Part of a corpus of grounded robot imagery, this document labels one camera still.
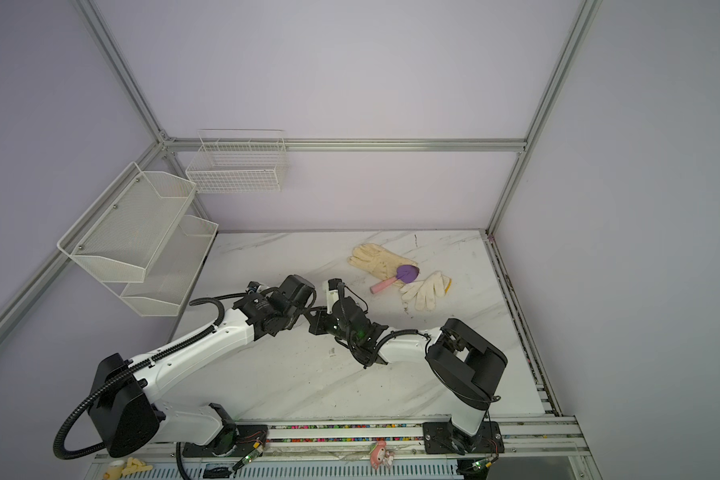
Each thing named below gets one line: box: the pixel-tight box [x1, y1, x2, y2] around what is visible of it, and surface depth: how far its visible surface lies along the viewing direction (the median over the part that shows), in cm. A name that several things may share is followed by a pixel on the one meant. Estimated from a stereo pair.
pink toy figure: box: [370, 441, 395, 469], surface depth 70 cm
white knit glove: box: [400, 271, 452, 311], surface depth 104 cm
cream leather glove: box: [348, 243, 417, 288], surface depth 113 cm
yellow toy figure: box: [103, 457, 153, 480], surface depth 70 cm
